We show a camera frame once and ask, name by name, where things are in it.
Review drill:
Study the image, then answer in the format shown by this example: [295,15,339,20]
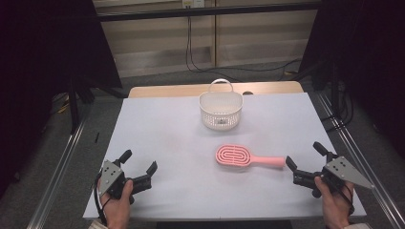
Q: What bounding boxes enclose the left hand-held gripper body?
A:
[97,158,153,200]

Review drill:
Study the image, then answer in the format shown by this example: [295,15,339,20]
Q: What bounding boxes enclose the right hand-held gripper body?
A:
[292,154,374,198]

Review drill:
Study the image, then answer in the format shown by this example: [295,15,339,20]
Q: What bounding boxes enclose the pink hairbrush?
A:
[215,144,287,169]

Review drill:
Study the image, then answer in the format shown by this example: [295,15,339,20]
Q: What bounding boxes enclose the white plastic basket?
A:
[199,78,245,132]

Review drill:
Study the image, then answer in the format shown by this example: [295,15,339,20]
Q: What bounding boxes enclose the person's left hand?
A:
[98,179,136,229]

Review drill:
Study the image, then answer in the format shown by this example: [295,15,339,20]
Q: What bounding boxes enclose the person's right hand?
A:
[313,176,355,229]

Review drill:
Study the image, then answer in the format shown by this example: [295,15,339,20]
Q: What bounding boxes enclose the white table mat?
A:
[82,93,367,221]

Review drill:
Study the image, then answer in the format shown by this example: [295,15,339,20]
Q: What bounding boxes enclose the black metal stand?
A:
[68,75,96,135]

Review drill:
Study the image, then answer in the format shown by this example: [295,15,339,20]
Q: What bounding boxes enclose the wooden table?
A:
[128,80,305,99]

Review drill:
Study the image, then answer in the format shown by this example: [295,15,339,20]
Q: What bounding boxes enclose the black curtain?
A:
[0,0,123,195]
[298,0,405,160]

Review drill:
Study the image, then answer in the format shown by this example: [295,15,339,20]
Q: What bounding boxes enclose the metal floor rail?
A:
[316,93,405,229]
[27,117,90,229]

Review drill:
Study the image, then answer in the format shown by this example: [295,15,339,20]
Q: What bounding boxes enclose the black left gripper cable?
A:
[93,173,111,225]

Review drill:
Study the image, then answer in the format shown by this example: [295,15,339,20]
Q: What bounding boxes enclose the black floor cables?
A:
[320,80,355,134]

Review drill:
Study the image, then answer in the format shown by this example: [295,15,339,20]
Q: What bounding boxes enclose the black hanging wall cable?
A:
[185,15,303,82]

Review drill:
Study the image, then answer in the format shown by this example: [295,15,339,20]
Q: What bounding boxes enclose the white wall socket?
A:
[181,0,205,10]

